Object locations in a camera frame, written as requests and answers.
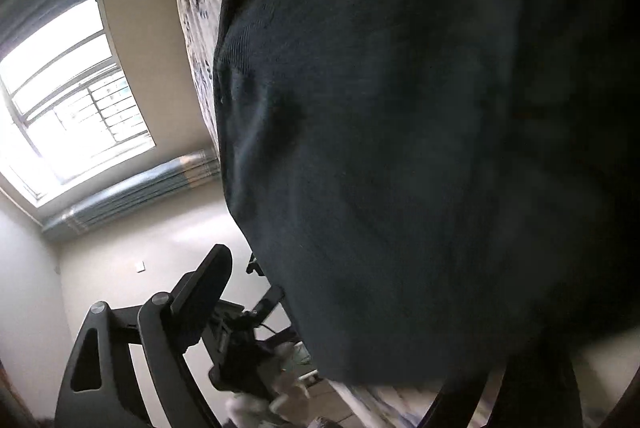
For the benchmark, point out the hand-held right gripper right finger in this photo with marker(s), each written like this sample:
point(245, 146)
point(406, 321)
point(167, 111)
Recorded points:
point(540, 398)

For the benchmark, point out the window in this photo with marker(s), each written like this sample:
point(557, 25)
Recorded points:
point(65, 108)

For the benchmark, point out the dark striped shirt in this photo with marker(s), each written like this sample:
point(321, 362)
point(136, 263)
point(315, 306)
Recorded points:
point(400, 158)

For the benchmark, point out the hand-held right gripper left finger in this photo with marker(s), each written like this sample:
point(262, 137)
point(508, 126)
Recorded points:
point(200, 288)

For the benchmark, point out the white wall switch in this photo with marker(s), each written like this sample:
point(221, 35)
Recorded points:
point(141, 266)

